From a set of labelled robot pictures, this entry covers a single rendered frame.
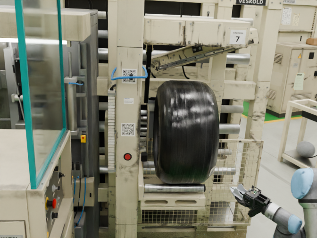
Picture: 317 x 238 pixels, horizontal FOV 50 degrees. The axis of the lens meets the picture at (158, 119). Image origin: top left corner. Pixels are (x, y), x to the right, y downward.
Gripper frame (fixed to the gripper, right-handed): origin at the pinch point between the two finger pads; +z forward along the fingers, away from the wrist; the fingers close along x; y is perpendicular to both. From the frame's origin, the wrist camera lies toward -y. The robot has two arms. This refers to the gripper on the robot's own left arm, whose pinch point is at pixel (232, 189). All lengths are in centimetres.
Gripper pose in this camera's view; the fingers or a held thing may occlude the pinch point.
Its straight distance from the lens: 181.0
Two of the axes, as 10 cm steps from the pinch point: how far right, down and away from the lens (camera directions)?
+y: -1.1, -7.8, -6.2
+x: -7.1, 5.0, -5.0
